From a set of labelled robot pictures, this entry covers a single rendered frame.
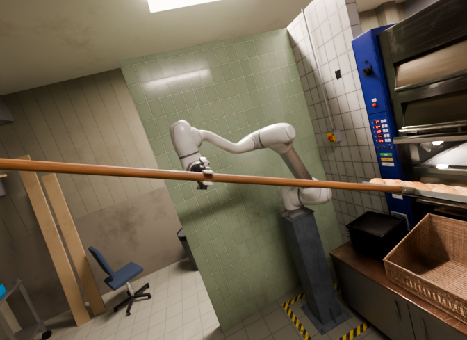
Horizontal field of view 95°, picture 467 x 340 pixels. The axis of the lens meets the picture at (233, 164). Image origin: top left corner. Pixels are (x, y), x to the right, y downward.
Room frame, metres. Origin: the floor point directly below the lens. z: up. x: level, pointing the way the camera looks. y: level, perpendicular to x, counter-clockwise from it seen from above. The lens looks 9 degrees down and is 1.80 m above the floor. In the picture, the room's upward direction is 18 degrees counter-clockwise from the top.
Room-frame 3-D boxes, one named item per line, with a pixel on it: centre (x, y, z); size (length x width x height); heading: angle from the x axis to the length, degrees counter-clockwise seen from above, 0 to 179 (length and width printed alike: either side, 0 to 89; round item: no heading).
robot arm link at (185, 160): (1.05, 0.19, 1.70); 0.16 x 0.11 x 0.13; 15
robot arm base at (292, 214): (1.69, -0.35, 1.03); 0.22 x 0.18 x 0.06; 103
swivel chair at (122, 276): (2.74, 1.91, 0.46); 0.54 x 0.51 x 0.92; 115
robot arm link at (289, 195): (1.69, -0.38, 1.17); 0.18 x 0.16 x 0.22; 48
